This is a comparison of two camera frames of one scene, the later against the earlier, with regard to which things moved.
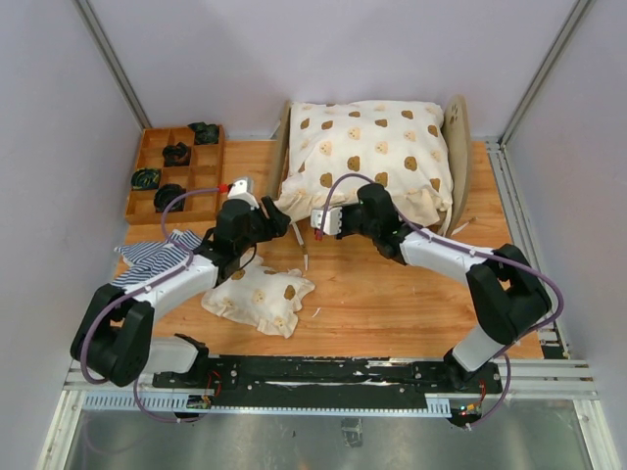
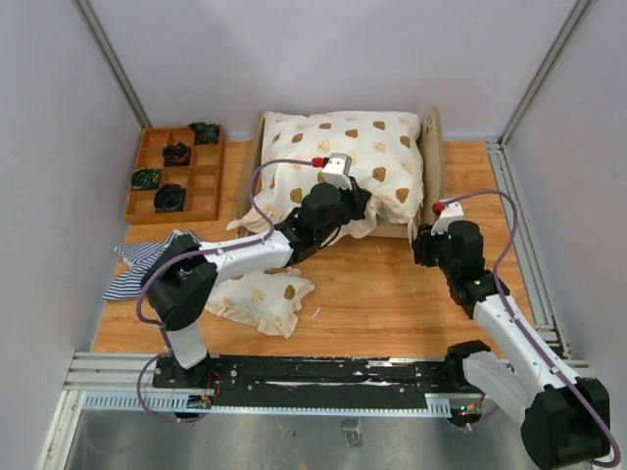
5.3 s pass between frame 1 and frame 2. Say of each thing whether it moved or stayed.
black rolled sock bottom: stayed
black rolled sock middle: stayed
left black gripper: moved
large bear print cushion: moved
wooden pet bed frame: moved
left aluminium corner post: stayed
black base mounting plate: stayed
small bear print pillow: stayed
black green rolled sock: stayed
